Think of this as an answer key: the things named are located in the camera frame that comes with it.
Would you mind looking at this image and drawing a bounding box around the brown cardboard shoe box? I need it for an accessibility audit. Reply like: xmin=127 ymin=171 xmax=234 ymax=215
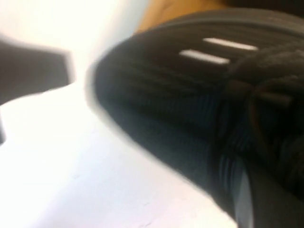
xmin=135 ymin=0 xmax=228 ymax=34

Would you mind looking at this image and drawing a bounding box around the black knit sneaker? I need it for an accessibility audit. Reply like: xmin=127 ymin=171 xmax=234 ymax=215
xmin=85 ymin=7 xmax=304 ymax=228

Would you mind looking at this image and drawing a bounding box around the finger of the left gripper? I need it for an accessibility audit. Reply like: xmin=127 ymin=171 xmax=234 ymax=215
xmin=0 ymin=37 xmax=77 ymax=146

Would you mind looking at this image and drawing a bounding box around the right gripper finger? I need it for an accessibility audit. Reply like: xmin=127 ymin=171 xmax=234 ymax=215
xmin=235 ymin=171 xmax=304 ymax=228

